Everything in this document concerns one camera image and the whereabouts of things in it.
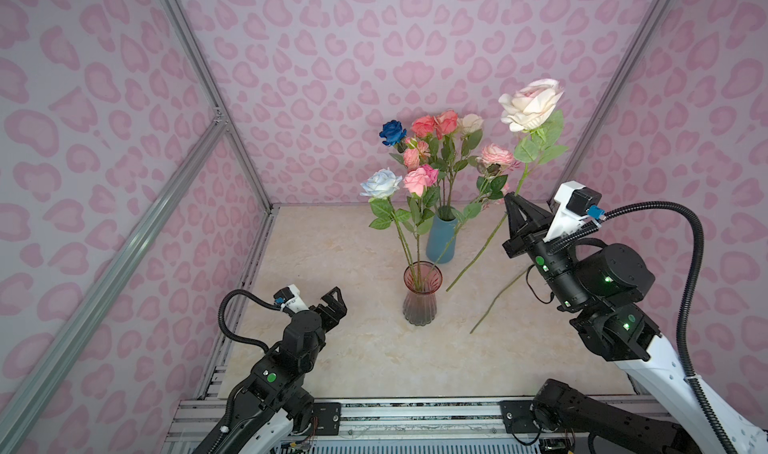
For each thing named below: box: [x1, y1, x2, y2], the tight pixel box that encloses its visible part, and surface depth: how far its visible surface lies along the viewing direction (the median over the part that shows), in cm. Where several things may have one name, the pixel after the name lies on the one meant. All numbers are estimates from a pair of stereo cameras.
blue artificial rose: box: [379, 120, 408, 167], surface depth 80 cm
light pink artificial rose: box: [403, 167, 429, 289], surface depth 66 cm
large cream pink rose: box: [446, 79, 570, 293], surface depth 43 cm
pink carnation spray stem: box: [403, 137, 431, 172], surface depth 76 cm
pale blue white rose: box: [361, 168, 419, 287], surface depth 66 cm
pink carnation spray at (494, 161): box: [429, 143, 521, 280], surface depth 66 cm
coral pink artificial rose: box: [411, 115, 435, 155], surface depth 82 cm
